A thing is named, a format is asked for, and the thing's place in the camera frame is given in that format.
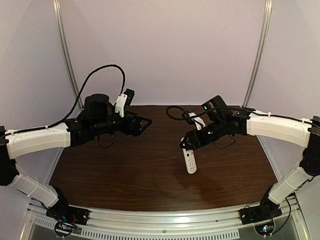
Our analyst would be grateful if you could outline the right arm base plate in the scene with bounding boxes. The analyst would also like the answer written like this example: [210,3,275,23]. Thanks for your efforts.
[238,204,282,225]

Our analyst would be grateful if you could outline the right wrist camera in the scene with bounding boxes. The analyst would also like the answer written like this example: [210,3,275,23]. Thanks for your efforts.
[181,111,206,130]

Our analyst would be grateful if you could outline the left circuit board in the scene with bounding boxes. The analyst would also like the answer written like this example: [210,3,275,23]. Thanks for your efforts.
[53,221,76,238]

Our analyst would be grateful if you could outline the circuit board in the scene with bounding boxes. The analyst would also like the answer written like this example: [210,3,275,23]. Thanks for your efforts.
[253,220,275,237]
[53,221,76,238]

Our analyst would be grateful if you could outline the black cable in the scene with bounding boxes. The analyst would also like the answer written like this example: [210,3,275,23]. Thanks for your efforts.
[0,64,127,137]
[166,106,313,126]

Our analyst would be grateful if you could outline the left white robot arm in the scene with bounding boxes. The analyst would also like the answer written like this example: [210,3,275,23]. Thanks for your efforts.
[0,89,152,219]

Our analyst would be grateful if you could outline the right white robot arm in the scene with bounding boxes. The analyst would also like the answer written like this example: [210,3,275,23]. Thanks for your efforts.
[179,95,320,216]

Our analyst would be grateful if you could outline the aluminium frame post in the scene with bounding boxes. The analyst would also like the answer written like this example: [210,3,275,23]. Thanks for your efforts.
[242,0,273,107]
[52,0,80,98]

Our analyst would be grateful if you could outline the left aluminium frame post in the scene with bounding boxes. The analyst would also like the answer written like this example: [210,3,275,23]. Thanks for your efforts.
[52,0,80,98]

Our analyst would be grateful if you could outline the white remote control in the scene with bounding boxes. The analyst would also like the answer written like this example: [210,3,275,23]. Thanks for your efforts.
[182,148,197,174]

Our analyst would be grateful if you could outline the left black cable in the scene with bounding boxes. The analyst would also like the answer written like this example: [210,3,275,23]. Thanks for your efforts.
[0,64,127,137]

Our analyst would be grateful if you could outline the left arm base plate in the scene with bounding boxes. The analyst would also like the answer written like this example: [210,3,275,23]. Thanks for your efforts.
[45,205,90,226]

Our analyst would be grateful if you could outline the right circuit board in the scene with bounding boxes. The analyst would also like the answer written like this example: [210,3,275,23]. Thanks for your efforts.
[253,220,275,237]

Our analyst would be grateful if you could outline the front aluminium rail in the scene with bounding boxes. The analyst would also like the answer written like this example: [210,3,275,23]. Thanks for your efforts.
[23,196,305,240]

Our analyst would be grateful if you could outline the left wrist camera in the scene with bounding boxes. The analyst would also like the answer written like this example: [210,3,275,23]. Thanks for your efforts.
[114,88,135,118]

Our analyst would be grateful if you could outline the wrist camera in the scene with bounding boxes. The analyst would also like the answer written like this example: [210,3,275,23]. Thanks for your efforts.
[114,88,135,118]
[181,111,206,130]

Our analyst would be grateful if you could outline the right aluminium frame post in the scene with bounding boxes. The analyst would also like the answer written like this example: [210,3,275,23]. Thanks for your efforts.
[242,0,273,107]

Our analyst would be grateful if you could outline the right black cable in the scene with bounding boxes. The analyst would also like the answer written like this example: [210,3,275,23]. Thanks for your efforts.
[166,106,313,126]

